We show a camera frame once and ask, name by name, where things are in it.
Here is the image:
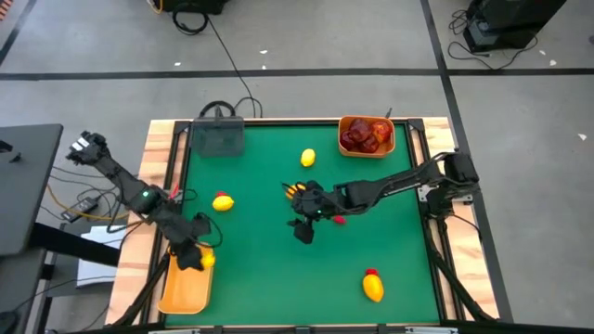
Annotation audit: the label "black floor cable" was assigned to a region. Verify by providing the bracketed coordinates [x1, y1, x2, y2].
[171, 2, 265, 120]

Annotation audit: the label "orange plastic basket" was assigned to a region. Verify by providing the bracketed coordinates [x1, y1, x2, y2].
[337, 114, 396, 160]

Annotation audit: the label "white box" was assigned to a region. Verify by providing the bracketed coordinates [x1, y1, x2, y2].
[75, 224, 129, 289]

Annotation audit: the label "black box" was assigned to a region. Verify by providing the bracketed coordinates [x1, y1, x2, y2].
[160, 0, 229, 15]

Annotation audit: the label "dark grey desk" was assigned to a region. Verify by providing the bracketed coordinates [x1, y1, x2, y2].
[0, 122, 64, 257]

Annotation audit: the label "orange-red apple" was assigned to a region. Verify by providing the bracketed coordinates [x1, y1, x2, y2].
[370, 120, 394, 144]

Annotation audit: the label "black equipment case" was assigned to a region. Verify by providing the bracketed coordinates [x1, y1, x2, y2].
[462, 0, 568, 54]

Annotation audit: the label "black power adapter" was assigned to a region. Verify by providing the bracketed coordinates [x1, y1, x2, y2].
[60, 196, 99, 224]

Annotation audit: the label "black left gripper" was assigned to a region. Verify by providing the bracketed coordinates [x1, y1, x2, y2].
[166, 216, 213, 273]

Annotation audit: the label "black crossbar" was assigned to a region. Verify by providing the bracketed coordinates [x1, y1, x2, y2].
[27, 221, 123, 268]

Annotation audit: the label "yellow cable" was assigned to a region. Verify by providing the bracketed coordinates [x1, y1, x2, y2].
[45, 183, 132, 222]

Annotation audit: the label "black tangled cables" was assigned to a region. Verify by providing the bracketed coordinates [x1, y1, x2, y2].
[446, 7, 539, 71]

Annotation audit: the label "dark red apple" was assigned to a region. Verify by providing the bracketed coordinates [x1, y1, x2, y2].
[348, 118, 372, 143]

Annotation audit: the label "black aluminium table frame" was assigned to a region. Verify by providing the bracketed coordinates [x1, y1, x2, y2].
[109, 118, 516, 334]

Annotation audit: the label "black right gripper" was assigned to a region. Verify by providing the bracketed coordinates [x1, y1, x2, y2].
[281, 179, 340, 246]

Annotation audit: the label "green table mat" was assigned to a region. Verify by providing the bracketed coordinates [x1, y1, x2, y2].
[164, 123, 441, 326]

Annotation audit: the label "yellow plastic basket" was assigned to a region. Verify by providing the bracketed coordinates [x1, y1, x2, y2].
[156, 240, 215, 315]

